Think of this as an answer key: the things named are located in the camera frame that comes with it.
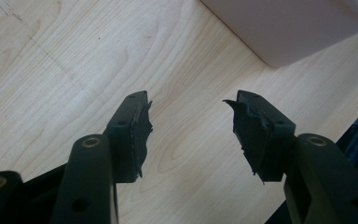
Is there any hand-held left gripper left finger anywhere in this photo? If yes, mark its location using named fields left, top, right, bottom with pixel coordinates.
left=49, top=90, right=154, bottom=224

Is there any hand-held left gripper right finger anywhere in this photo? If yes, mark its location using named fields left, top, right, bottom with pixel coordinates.
left=222, top=90, right=358, bottom=224

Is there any pale pink plastic box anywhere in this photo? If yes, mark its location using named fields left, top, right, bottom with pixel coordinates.
left=200, top=0, right=358, bottom=69

